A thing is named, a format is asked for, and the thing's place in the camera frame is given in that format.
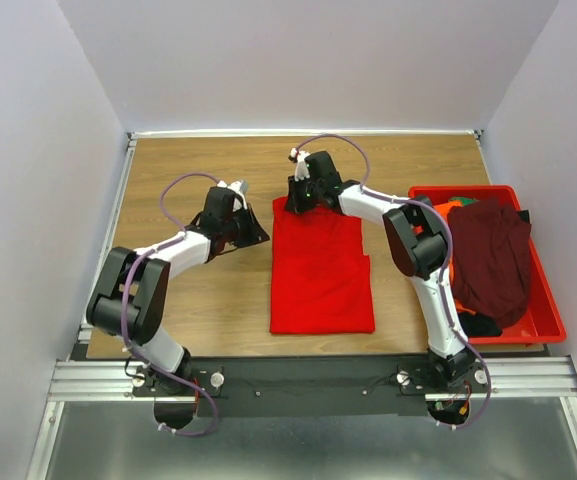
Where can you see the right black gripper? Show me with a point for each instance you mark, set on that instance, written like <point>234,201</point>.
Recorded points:
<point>292,203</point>

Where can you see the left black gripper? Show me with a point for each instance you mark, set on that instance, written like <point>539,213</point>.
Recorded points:
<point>256,232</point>

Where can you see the red t shirt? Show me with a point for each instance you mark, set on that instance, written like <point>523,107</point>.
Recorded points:
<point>321,277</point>

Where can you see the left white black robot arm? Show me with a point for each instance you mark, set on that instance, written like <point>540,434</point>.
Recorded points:
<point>129,296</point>

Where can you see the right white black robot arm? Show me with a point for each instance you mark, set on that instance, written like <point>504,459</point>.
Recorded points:
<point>420,245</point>

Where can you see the orange t shirt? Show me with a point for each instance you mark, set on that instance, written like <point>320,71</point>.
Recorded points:
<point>444,209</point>

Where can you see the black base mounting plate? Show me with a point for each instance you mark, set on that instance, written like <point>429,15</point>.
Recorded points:
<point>314,386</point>

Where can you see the green t shirt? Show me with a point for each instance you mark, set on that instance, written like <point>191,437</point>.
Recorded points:
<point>463,201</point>

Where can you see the maroon t shirt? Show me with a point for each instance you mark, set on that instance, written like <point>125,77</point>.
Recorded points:
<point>493,260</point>

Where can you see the red plastic bin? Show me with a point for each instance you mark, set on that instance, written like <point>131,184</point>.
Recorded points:
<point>498,272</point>

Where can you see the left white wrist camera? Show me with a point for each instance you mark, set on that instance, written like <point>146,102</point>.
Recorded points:
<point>240,188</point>

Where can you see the aluminium frame rail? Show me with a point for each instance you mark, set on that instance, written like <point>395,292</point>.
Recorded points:
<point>54,409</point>

